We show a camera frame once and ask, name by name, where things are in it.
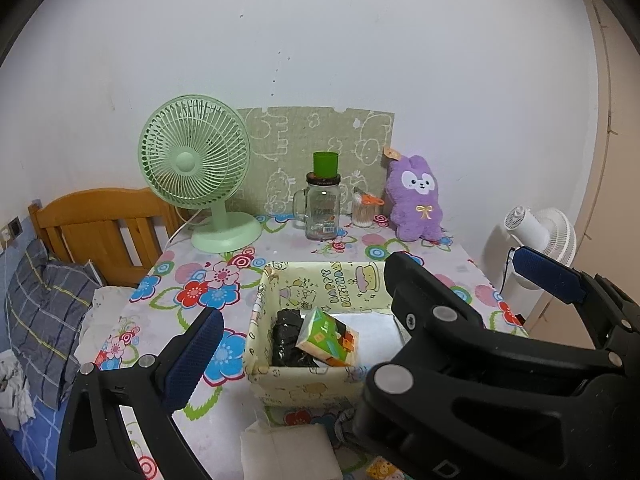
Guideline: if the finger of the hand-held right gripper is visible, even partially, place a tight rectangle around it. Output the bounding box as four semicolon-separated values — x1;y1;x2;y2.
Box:
512;246;640;378
350;251;640;480

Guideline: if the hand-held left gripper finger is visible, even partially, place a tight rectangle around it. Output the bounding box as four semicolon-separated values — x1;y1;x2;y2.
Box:
56;306;224;480

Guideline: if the yellow cartoon fabric storage box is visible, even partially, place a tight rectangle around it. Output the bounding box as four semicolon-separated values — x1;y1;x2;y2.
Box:
243;259;416;413

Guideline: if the grey braided cord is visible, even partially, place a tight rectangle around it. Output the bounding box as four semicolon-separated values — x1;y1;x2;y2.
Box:
332;407;361;448

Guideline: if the yellow cartoon packet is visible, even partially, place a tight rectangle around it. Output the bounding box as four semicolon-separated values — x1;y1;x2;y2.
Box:
367;457;401;480

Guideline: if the white standing fan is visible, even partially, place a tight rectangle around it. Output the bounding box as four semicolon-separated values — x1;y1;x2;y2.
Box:
492;206;578;321

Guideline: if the purple plush bunny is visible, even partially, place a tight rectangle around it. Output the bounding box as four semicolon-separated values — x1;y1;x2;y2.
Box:
384;147;446;242

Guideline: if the black folded cloth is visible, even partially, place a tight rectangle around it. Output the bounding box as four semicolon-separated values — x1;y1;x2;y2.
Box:
271;308;321;368

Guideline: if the swab container with orange lid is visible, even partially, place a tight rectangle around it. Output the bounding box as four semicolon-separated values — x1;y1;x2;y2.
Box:
351;187;385;228

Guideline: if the green snack packet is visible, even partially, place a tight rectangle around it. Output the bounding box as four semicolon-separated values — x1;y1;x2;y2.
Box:
295;307;361;367

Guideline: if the beige wardrobe door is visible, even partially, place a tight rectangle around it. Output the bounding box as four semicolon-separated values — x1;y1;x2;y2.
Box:
525;0;640;341

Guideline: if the white folded cloth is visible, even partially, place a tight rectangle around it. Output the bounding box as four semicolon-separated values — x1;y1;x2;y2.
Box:
240;420;343;480

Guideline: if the glass jar mug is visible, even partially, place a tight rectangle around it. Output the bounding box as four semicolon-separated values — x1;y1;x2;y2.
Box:
292;171;343;241

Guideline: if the grey plaid pillow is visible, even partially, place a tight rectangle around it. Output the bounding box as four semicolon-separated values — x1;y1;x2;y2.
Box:
5;237;108;408

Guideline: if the green plastic cup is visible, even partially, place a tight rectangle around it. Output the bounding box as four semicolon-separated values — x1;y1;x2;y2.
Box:
313;151;339;177

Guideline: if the blue bed sheet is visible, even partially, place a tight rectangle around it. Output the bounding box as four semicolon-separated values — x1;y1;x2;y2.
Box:
12;395;68;480

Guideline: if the white crumpled cloth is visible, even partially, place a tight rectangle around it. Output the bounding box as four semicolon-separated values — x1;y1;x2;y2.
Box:
0;350;37;431

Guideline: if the green desk fan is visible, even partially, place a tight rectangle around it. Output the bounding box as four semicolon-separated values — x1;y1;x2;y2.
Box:
138;94;263;253

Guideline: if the green cartoon felt board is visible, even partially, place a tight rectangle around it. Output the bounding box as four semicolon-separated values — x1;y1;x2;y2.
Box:
236;106;396;218

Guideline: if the black fan cable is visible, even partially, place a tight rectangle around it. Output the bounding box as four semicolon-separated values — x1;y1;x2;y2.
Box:
501;246;523;293

